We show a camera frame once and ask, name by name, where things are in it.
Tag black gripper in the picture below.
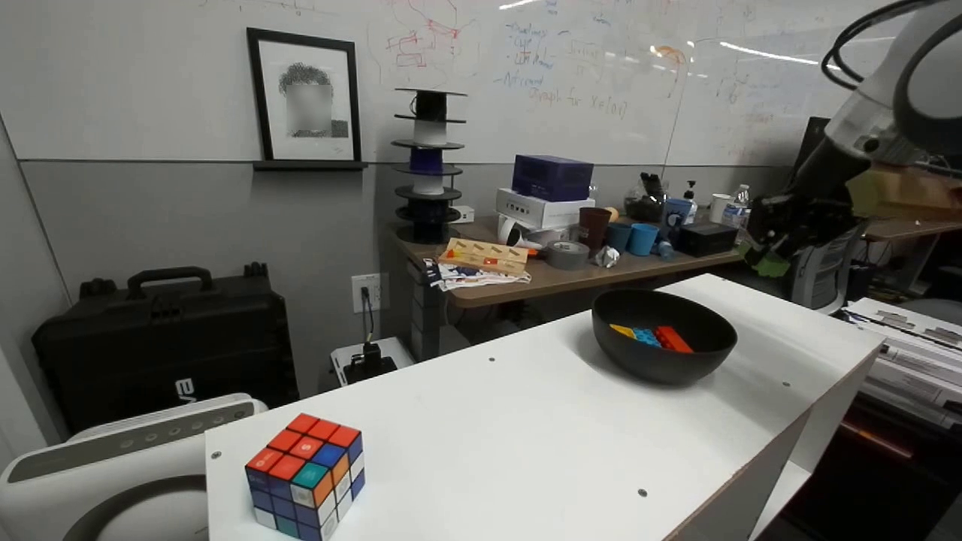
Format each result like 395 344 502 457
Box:
790 194 865 310

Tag framed portrait picture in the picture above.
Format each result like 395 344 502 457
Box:
244 27 370 176

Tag white cardboard box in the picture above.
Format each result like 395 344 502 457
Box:
493 188 594 234

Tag white mug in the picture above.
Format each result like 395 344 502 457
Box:
704 189 739 225

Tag dark red mug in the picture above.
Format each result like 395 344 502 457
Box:
578 206 617 254

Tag printed paper sheets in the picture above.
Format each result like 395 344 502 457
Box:
421 255 536 298

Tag stack of filament spools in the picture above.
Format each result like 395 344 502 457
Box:
389 84 468 247

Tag wooden desk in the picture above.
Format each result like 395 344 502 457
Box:
384 224 763 356

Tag white wall outlet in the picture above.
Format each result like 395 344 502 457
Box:
347 270 384 316

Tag black bowl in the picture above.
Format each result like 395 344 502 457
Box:
590 289 739 391

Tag dark blue box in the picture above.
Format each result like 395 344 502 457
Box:
512 155 599 206

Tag grey duct tape roll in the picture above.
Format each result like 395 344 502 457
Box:
540 237 591 270

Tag green toy block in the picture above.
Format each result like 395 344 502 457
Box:
755 249 795 286

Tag Rubik's cube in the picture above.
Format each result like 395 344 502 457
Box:
244 413 370 541

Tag whiteboard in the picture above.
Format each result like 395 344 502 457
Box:
0 0 903 168

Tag orange toy block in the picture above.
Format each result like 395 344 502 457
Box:
651 323 696 357

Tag white plastic appliance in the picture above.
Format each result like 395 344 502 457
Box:
0 391 271 541

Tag yellow game box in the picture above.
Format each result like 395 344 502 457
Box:
436 237 536 281

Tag blue cup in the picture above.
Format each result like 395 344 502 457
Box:
611 221 664 261

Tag black hard case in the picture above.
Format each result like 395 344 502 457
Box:
30 261 300 435

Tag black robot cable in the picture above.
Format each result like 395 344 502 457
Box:
821 0 962 114

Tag white power box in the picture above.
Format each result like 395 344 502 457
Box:
326 334 413 391

